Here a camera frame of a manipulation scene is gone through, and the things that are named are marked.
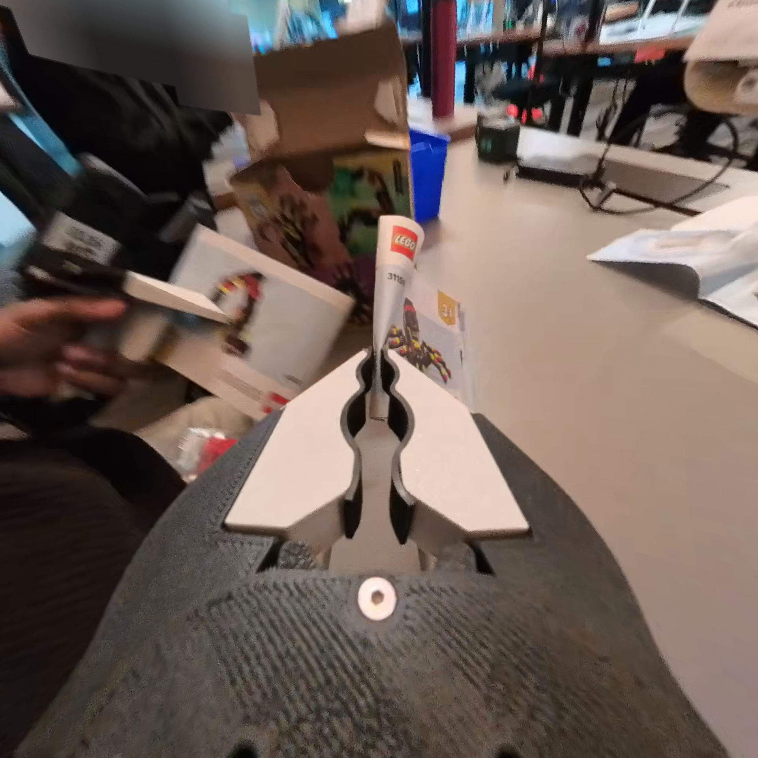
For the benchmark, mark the person's left hand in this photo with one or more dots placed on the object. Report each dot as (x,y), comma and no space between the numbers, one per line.
(41,343)

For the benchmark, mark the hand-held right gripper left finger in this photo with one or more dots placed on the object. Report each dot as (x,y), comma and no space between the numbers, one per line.
(290,468)

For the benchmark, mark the maroon pole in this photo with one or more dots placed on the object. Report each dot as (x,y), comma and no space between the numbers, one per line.
(443,59)

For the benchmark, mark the small black charger device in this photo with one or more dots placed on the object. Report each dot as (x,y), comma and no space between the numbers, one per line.
(497,142)

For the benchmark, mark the white instruction booklet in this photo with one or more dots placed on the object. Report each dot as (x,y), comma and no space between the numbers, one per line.
(284,314)

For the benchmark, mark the clear bag of bricks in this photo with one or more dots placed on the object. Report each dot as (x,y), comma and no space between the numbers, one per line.
(201,438)

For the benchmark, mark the spider instruction booklet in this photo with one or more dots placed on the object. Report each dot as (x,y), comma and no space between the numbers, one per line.
(394,284)

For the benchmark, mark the blue plastic bin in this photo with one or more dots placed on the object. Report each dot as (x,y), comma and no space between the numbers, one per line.
(429,177)

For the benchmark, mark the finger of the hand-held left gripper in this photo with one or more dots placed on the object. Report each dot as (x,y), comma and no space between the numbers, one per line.
(177,296)

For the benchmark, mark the open light blue booklet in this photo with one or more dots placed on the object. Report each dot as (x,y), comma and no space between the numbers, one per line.
(669,254)

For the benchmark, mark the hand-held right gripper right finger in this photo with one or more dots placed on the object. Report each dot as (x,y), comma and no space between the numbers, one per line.
(462,474)

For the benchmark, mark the yellow cardboard toy box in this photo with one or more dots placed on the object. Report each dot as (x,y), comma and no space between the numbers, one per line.
(331,89)

